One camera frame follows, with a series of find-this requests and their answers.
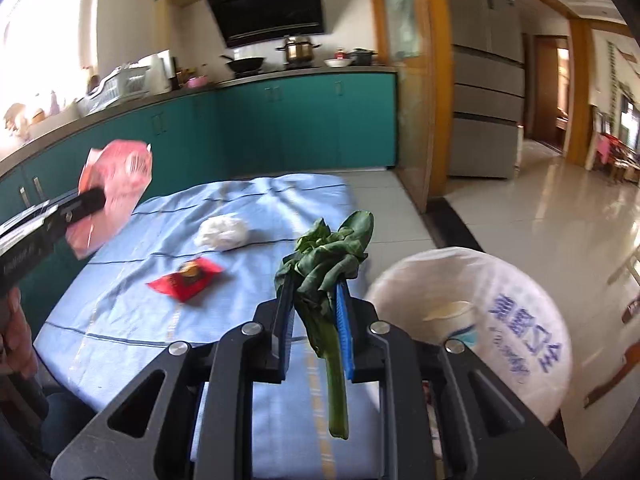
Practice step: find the blue checked tablecloth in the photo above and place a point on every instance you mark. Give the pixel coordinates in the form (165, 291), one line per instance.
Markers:
(109, 324)

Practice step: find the grey refrigerator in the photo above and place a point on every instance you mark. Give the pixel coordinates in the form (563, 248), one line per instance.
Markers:
(489, 84)

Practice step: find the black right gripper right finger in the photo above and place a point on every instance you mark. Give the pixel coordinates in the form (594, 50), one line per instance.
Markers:
(443, 404)

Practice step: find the pink plastic bag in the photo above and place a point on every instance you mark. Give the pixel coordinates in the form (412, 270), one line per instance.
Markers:
(123, 169)

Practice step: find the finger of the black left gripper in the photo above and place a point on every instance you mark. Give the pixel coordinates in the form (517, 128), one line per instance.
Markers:
(73, 207)

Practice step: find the teal kitchen cabinets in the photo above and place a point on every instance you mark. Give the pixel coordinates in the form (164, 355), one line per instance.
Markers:
(273, 124)

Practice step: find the left hand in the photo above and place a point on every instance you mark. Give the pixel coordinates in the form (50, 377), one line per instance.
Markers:
(18, 355)

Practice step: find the black range hood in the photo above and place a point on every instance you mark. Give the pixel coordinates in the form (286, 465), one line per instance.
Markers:
(243, 22)

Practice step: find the white bowl on counter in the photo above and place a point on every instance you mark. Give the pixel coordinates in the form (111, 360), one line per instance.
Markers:
(338, 62)

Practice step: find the black pot on counter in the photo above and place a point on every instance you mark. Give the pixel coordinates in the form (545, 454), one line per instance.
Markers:
(362, 57)

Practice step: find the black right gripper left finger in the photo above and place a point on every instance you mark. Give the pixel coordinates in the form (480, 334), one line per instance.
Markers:
(188, 414)

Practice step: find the wooden glass door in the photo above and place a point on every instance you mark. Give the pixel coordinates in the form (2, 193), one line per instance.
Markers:
(414, 37)

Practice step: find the black wok pan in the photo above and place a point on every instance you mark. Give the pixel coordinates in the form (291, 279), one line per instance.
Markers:
(244, 66)

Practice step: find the steel stock pot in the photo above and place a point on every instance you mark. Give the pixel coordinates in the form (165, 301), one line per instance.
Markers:
(298, 51)

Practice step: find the white printed trash bag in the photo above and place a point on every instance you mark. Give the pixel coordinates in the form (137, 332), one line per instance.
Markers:
(500, 312)

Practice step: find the white tissue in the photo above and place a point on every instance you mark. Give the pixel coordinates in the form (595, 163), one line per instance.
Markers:
(223, 232)

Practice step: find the green leafy vegetable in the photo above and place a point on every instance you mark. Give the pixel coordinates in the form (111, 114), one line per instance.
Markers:
(321, 259)

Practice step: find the white dish rack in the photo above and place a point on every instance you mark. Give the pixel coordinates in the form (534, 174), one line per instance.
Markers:
(123, 84)

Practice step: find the red snack wrapper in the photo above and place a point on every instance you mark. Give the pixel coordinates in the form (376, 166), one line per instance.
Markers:
(191, 278)

